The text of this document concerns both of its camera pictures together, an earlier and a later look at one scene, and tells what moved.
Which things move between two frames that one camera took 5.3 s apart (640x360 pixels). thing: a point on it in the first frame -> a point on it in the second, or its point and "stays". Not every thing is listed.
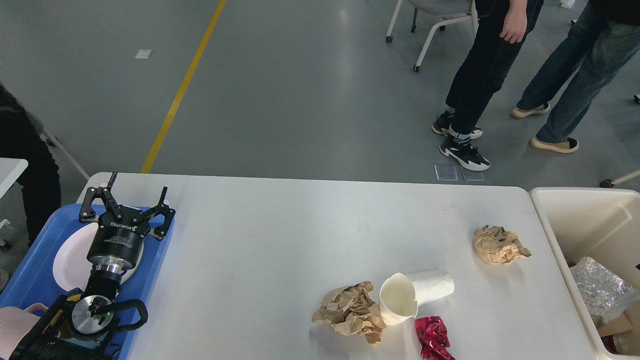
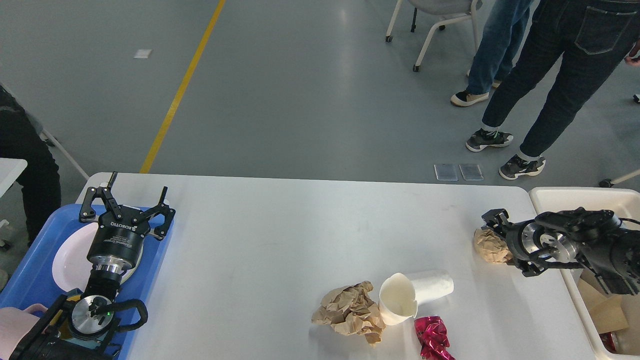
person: x=500 y=23 -> x=594 y=37
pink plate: x=71 y=269 stays
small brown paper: x=499 y=247 stays
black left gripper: x=118 y=242 stays
